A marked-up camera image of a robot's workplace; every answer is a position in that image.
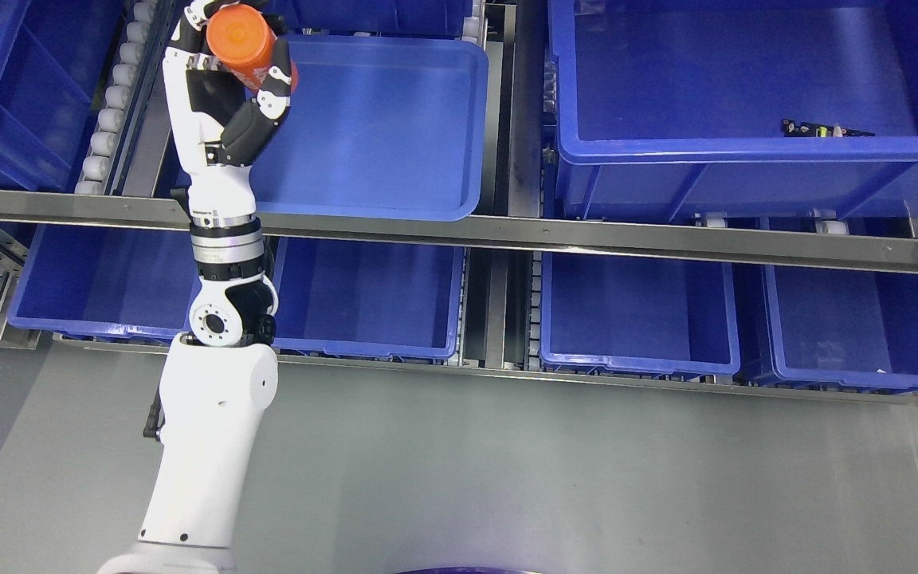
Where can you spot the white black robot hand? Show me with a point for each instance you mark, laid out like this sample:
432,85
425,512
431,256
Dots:
220,127

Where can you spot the white roller track left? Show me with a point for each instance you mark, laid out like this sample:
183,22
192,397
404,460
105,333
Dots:
104,160

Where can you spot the shallow blue tray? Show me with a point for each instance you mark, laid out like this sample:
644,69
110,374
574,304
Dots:
379,127

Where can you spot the blue bin lower far left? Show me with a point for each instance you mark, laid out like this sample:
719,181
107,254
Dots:
110,283

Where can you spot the blue bin top centre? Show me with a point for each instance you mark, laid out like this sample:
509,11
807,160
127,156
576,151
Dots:
402,18

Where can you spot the blue bin upper left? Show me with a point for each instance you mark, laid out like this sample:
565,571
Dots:
52,54

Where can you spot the blue bin lower centre left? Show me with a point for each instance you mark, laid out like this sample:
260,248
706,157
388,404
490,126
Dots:
368,299

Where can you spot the large blue bin upper right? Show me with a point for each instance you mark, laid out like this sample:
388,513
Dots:
671,110

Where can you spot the blue bin lower centre right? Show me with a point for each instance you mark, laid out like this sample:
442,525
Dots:
642,316

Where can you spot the small black component in bin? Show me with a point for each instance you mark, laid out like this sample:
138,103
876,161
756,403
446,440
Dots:
807,129

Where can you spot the blue bin lower far right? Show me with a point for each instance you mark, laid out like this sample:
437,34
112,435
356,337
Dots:
808,327

